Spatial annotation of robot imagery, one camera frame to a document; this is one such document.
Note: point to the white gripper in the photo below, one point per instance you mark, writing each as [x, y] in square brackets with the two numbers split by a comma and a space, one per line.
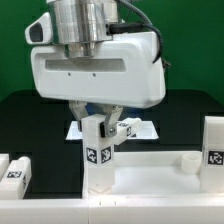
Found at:
[123, 71]

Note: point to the white desk top tray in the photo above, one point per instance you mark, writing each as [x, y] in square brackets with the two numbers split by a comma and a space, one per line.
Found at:
[155, 174]

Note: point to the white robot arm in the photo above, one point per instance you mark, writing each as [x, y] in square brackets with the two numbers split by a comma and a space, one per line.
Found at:
[84, 53]

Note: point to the white block far left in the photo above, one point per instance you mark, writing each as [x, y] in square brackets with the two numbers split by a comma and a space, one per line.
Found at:
[4, 163]

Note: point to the white marker base plate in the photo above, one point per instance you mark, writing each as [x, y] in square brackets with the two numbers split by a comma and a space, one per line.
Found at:
[147, 131]

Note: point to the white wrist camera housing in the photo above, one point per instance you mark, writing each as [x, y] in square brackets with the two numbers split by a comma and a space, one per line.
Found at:
[40, 31]

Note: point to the white front wall bar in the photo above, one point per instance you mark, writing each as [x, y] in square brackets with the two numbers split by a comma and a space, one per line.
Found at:
[114, 211]

